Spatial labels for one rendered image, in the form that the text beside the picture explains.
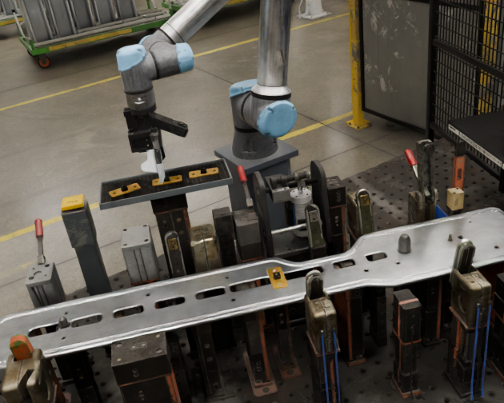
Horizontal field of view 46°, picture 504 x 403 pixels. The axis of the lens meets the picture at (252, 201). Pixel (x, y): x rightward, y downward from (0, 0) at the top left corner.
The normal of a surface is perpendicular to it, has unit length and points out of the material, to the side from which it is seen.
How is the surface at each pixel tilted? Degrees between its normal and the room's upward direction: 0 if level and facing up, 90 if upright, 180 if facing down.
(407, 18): 89
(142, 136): 90
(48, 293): 90
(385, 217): 0
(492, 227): 0
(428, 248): 0
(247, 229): 90
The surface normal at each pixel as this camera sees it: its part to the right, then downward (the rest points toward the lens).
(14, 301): -0.11, -0.86
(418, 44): -0.85, 0.33
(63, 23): 0.42, 0.34
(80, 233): 0.20, 0.47
